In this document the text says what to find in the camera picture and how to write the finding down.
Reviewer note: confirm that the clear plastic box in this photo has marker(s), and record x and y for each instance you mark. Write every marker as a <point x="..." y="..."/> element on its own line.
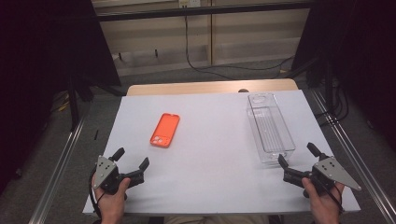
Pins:
<point x="270" y="129"/>

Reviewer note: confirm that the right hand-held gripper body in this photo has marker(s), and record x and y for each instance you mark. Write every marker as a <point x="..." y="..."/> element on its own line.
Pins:
<point x="330" y="174"/>

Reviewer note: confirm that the black horizontal bar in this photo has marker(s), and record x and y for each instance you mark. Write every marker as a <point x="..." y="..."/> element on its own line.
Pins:
<point x="202" y="11"/>

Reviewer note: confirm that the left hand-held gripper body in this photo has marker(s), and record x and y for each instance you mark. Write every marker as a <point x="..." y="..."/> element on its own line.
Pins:
<point x="107" y="174"/>

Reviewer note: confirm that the white wall socket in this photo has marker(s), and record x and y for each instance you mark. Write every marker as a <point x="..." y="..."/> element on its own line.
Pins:
<point x="189" y="3"/>

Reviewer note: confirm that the aluminium floor rail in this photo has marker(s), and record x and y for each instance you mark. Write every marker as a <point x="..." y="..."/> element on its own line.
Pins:
<point x="59" y="169"/>
<point x="355" y="155"/>

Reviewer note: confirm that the person's right hand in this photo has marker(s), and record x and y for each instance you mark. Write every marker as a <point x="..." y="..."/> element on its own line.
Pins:
<point x="322" y="205"/>

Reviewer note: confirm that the wooden table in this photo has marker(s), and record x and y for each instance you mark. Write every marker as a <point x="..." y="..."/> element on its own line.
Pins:
<point x="211" y="86"/>

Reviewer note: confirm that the person's left hand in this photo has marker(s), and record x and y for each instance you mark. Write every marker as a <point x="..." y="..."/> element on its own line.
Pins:
<point x="112" y="202"/>

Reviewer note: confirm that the orange phone case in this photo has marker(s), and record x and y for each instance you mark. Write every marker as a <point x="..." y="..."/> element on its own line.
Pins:
<point x="165" y="130"/>

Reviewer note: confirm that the black metal stand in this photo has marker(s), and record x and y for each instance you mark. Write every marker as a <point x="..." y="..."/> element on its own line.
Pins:
<point x="74" y="102"/>

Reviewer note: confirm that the black curtain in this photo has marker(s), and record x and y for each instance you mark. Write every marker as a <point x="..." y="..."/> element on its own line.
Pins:
<point x="351" y="53"/>
<point x="46" y="62"/>

